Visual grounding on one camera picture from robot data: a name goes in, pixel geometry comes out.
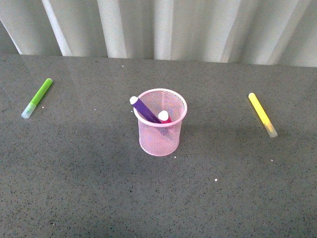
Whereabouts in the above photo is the pink marker pen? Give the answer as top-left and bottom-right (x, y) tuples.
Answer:
(158, 111), (172, 123)

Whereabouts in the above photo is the green marker pen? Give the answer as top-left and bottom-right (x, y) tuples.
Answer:
(21, 78), (53, 119)

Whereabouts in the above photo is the purple marker pen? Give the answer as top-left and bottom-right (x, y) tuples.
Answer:
(130, 96), (161, 123)

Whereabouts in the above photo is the yellow marker pen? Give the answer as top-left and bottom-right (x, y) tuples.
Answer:
(248, 93), (278, 138)

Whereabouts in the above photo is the pink mesh cup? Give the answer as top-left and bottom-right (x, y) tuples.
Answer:
(133, 88), (187, 156)

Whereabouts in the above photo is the white curtain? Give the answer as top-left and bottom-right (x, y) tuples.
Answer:
(0, 0), (317, 67)

